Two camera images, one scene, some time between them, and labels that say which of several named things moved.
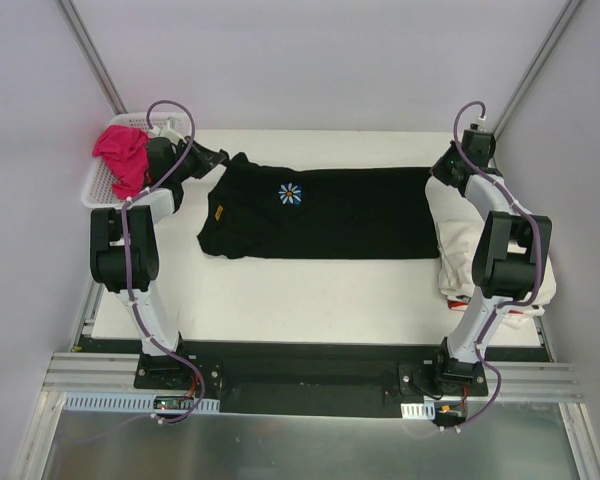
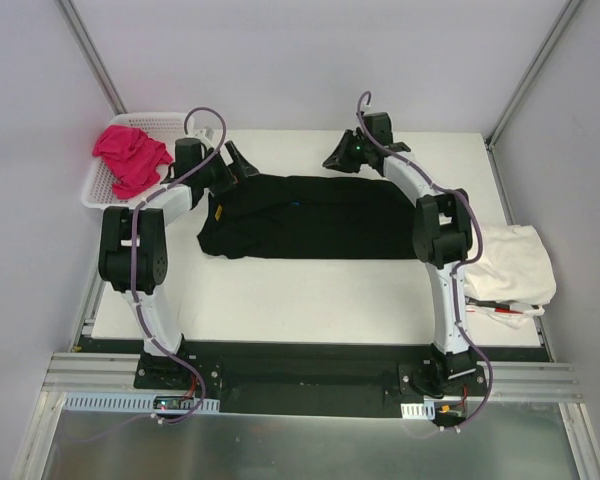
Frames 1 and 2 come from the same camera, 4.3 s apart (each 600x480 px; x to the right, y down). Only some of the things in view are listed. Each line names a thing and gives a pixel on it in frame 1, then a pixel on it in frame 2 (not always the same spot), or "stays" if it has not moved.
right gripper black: (440, 170) → (353, 154)
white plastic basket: (98, 191) stays
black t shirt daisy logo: (385, 213) stays
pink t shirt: (124, 152) stays
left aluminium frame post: (91, 54) stays
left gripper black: (206, 158) → (228, 173)
